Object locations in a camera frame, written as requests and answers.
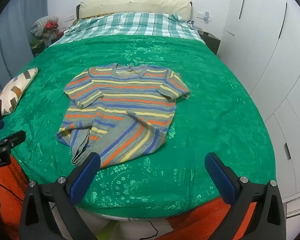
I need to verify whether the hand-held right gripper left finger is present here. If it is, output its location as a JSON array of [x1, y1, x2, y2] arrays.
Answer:
[[19, 152, 101, 240]]

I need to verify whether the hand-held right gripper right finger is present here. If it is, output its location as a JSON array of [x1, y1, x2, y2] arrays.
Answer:
[[204, 152, 287, 240]]

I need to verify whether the striped knitted sweater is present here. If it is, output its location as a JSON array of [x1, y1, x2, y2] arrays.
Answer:
[[56, 64, 190, 168]]

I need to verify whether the white patterned cushion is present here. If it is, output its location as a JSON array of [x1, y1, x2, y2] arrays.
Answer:
[[0, 67, 39, 119]]

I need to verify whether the orange rug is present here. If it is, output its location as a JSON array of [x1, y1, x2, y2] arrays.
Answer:
[[0, 154, 258, 240]]

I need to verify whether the green patterned blanket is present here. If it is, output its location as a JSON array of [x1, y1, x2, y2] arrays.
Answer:
[[9, 35, 277, 218]]

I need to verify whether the blue-grey curtain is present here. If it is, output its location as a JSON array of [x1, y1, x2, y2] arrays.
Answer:
[[0, 0, 49, 100]]

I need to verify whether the grey knitted hat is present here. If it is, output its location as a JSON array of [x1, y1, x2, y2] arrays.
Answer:
[[31, 16, 59, 38]]

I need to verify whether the white wardrobe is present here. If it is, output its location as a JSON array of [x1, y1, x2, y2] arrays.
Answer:
[[224, 0, 300, 215]]

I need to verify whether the dark nightstand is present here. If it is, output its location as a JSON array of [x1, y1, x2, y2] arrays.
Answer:
[[197, 31, 221, 55]]

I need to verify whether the green checkered bed sheet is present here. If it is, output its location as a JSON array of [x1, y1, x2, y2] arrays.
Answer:
[[56, 12, 205, 46]]

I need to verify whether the cream padded headboard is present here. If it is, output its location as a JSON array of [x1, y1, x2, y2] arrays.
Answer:
[[76, 0, 193, 20]]

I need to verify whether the black floor cable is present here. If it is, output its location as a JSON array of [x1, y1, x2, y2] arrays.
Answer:
[[129, 219, 163, 240]]

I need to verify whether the white and blue wall hook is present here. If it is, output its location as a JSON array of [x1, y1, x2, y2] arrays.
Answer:
[[197, 11, 214, 22]]

